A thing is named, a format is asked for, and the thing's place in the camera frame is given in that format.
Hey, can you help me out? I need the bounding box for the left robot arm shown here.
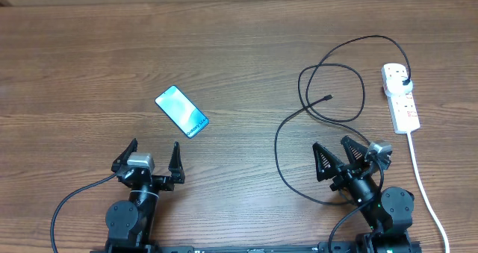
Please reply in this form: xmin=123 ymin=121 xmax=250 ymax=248
xmin=105 ymin=139 xmax=185 ymax=252

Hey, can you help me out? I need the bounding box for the white power strip cord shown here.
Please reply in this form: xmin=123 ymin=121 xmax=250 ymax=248
xmin=406 ymin=131 xmax=451 ymax=253

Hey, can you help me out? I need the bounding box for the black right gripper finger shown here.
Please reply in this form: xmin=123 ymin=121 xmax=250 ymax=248
xmin=312 ymin=143 xmax=344 ymax=181
xmin=341 ymin=136 xmax=369 ymax=168

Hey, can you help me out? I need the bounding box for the blue Samsung Galaxy smartphone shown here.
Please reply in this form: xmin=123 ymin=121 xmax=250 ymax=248
xmin=155 ymin=85 xmax=209 ymax=139

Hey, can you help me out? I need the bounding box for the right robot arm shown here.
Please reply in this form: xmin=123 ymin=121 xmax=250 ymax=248
xmin=312 ymin=136 xmax=422 ymax=253

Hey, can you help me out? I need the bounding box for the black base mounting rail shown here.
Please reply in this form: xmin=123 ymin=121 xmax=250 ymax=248
xmin=90 ymin=242 xmax=422 ymax=253

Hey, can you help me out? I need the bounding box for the white charger plug adapter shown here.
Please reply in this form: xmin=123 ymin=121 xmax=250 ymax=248
xmin=383 ymin=78 xmax=413 ymax=97

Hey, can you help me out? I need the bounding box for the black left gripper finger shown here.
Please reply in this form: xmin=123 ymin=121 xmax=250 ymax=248
xmin=111 ymin=138 xmax=138 ymax=172
xmin=168 ymin=142 xmax=185 ymax=184

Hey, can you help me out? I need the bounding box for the white power extension strip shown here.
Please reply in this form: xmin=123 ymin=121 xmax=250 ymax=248
xmin=381 ymin=63 xmax=420 ymax=134

